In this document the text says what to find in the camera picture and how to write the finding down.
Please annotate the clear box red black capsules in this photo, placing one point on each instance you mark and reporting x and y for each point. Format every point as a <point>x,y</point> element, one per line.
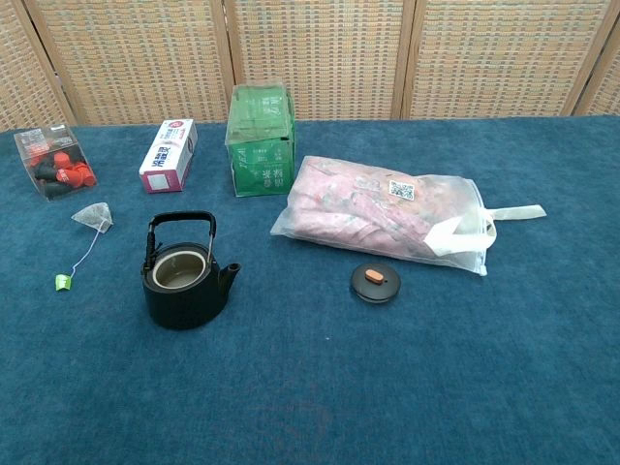
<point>63,174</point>

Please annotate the blue table cloth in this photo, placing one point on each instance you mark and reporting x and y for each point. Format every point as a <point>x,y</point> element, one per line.
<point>339,378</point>

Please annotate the white tea bag green tag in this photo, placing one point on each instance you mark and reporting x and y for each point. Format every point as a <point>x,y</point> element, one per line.
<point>94,215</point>

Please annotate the black teapot lid orange knob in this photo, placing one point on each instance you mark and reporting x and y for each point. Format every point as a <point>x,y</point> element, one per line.
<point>382,289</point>

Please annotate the wicker folding screen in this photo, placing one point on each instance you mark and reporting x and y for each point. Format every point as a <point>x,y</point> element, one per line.
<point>319,53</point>

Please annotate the black teapot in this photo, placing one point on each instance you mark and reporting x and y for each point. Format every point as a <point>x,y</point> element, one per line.
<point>184,305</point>

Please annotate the green transparent box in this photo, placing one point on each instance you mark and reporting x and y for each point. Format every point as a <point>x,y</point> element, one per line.
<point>261,164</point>

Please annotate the white pink toothpaste box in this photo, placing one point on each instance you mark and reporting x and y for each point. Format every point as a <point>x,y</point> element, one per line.
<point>167,155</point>

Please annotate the translucent bag pink cloth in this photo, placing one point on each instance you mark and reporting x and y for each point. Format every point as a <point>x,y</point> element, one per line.
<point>349,208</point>

